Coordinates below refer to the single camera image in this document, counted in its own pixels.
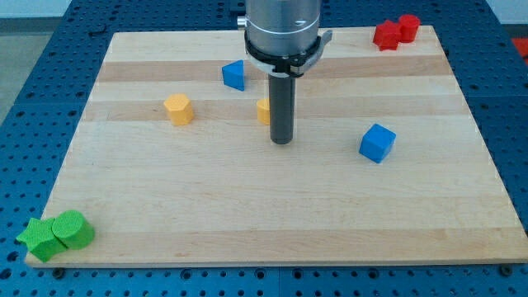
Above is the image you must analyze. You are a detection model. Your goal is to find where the blue triangle block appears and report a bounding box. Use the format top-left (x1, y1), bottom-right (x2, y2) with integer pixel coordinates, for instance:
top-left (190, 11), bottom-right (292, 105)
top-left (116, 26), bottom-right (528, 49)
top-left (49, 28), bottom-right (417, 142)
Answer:
top-left (222, 60), bottom-right (245, 92)

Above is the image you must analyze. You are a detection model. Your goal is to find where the green star block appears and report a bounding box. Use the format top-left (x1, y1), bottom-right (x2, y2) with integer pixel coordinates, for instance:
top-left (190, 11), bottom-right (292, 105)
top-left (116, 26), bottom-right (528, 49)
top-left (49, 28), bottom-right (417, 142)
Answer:
top-left (16, 218), bottom-right (67, 262)

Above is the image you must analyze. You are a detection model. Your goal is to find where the red star block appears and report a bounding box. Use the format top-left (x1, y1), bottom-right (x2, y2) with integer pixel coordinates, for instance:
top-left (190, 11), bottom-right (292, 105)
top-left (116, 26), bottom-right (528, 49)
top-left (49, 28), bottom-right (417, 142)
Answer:
top-left (373, 20), bottom-right (401, 51)

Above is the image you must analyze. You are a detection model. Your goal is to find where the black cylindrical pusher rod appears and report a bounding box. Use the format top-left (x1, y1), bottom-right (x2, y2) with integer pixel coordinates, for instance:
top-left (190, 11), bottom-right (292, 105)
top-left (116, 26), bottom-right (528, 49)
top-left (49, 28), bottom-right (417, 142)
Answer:
top-left (268, 75), bottom-right (295, 144)

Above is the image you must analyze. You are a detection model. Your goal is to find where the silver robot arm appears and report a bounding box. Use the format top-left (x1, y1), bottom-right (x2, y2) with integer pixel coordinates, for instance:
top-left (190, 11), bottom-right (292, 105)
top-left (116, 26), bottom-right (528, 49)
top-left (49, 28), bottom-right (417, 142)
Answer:
top-left (244, 0), bottom-right (332, 78)

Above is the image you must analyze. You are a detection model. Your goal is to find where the wooden board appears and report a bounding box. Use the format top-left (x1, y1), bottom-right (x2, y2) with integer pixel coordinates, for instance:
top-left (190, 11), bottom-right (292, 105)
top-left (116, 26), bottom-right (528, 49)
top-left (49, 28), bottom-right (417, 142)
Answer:
top-left (43, 26), bottom-right (527, 268)

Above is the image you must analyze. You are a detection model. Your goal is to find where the blue cube block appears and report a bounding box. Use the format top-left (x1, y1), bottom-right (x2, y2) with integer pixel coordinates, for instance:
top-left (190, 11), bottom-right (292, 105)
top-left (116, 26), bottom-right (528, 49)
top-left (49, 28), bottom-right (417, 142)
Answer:
top-left (359, 124), bottom-right (396, 163)

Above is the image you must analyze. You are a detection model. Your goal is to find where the yellow heart block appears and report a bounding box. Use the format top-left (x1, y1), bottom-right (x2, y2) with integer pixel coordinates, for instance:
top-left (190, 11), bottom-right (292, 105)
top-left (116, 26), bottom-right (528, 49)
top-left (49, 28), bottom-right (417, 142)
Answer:
top-left (256, 98), bottom-right (270, 125)

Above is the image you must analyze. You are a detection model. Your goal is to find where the yellow hexagon block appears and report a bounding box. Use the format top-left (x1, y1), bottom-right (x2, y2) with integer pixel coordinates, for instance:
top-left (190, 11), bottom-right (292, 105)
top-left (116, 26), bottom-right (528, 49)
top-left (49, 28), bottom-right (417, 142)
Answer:
top-left (163, 93), bottom-right (194, 126)

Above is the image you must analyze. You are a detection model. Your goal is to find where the red cylinder block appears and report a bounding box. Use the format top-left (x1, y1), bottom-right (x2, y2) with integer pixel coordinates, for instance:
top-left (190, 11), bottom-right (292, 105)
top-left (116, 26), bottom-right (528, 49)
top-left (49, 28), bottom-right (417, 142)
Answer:
top-left (398, 14), bottom-right (421, 43)

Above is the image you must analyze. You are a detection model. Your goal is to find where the green cylinder block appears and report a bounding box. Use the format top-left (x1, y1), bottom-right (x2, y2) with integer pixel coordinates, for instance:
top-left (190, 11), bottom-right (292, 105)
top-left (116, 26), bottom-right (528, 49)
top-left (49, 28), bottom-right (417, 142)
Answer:
top-left (52, 210), bottom-right (95, 250)

